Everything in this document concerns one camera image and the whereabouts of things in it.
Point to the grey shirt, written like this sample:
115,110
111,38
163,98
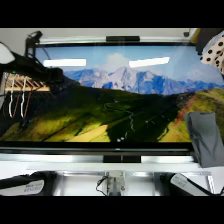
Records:
206,140

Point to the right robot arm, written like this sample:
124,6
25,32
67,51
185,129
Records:
186,185

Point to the wooden hanger rack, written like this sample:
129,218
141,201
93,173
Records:
33,86

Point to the white clothes hanger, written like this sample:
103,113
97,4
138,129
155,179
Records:
23,98
11,98

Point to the black garment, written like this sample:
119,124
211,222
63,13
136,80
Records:
206,36

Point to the silver frame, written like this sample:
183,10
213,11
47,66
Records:
80,184

